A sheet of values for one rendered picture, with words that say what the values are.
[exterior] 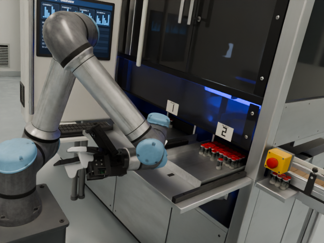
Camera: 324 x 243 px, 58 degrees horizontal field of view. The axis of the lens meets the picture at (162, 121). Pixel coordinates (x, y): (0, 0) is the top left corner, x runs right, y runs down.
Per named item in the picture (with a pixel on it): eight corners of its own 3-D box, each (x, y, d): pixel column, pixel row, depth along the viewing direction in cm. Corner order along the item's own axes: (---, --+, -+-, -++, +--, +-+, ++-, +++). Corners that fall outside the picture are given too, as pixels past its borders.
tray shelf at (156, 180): (157, 123, 173) (158, 119, 173) (261, 179, 125) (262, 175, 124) (82, 133, 143) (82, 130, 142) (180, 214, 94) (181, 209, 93)
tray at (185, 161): (208, 146, 146) (209, 139, 145) (252, 169, 128) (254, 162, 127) (154, 159, 124) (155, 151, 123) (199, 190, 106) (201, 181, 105)
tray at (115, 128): (163, 122, 169) (164, 116, 168) (196, 140, 151) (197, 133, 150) (112, 130, 147) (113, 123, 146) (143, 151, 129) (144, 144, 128)
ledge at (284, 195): (272, 178, 127) (274, 174, 127) (301, 193, 118) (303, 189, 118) (254, 186, 118) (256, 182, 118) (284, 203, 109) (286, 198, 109)
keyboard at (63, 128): (105, 124, 174) (106, 120, 174) (115, 133, 164) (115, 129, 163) (33, 129, 153) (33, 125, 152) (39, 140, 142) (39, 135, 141)
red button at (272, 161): (269, 164, 113) (272, 155, 111) (278, 168, 110) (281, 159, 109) (263, 166, 110) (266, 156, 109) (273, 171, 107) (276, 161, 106)
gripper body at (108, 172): (92, 175, 83) (130, 171, 90) (89, 146, 86) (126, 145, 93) (84, 181, 89) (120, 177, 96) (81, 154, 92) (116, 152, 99)
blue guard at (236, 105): (60, 58, 254) (60, 36, 248) (249, 148, 119) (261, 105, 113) (59, 58, 253) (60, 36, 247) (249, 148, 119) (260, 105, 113)
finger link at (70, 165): (54, 180, 88) (84, 174, 88) (52, 161, 90) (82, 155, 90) (58, 181, 91) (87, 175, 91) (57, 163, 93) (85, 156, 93)
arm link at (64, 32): (49, -2, 69) (174, 154, 79) (67, 1, 79) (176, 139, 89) (16, 30, 72) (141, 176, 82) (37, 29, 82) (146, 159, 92)
